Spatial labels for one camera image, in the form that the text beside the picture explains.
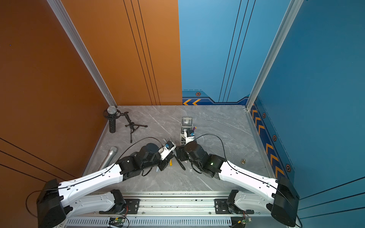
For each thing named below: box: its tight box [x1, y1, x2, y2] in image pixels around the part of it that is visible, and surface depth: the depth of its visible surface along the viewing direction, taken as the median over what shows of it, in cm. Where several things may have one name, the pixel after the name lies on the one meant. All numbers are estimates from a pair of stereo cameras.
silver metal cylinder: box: [97, 146, 118, 171], surface depth 91 cm
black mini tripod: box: [115, 108, 148, 143], surface depth 101 cm
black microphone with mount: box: [103, 105, 121, 134], surface depth 88 cm
